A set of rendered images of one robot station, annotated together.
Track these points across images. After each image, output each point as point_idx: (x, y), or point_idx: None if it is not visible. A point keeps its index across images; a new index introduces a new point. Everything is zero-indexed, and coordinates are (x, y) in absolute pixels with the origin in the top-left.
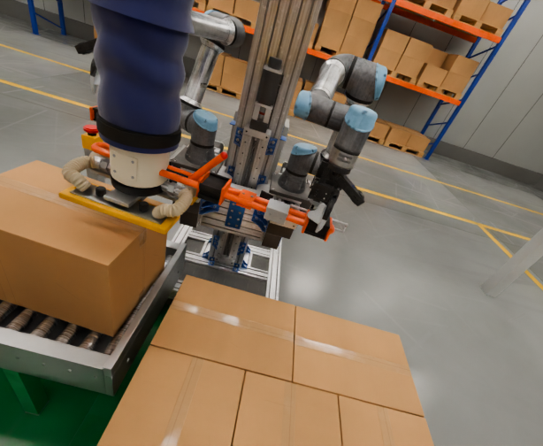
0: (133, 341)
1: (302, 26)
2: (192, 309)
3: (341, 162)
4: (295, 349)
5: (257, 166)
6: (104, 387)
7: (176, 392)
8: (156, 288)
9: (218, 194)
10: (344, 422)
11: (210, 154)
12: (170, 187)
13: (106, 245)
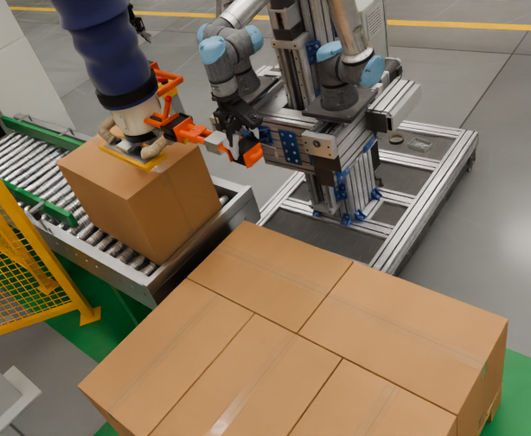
0: (175, 272)
1: None
2: (233, 253)
3: (214, 92)
4: (321, 306)
5: (302, 82)
6: (154, 305)
7: (189, 315)
8: (201, 230)
9: (171, 133)
10: (331, 381)
11: (245, 80)
12: (156, 131)
13: (132, 185)
